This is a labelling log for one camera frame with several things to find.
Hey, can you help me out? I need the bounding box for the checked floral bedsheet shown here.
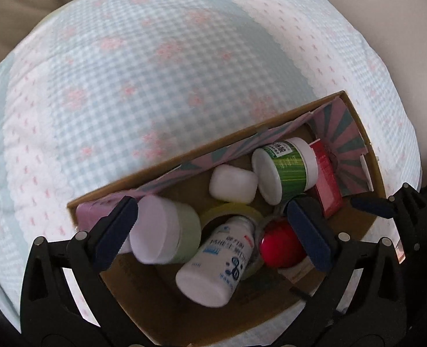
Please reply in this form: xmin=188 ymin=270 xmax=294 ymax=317
xmin=0 ymin=0 xmax=422 ymax=347

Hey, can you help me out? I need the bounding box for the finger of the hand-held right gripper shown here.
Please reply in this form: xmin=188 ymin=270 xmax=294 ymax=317
xmin=351 ymin=184 xmax=427 ymax=261

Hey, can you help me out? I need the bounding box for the small red carton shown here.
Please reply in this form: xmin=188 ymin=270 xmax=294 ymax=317
xmin=309 ymin=139 xmax=344 ymax=217

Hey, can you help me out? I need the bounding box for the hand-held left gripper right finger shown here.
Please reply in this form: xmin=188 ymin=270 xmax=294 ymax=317
xmin=285 ymin=195 xmax=406 ymax=347

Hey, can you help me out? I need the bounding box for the white jar with green label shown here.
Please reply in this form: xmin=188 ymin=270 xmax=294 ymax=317
xmin=251 ymin=138 xmax=319 ymax=205

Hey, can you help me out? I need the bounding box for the white pill bottle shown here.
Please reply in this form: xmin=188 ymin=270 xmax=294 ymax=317
xmin=175 ymin=215 xmax=255 ymax=306

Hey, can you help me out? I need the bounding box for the yellow tape roll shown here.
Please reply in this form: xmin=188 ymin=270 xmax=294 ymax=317
xmin=199 ymin=202 xmax=268 ymax=279

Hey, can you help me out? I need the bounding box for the small jar with red lid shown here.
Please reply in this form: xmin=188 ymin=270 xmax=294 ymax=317
xmin=260 ymin=219 xmax=308 ymax=269

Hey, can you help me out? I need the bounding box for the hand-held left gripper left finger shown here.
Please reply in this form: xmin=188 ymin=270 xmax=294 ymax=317
xmin=20 ymin=195 xmax=140 ymax=347

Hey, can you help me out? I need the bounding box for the cardboard box with pink flaps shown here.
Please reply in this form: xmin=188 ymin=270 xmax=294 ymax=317
xmin=67 ymin=90 xmax=387 ymax=347

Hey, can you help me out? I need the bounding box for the pale green jar white lid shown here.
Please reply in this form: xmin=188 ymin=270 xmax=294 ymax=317
xmin=128 ymin=195 xmax=202 ymax=265

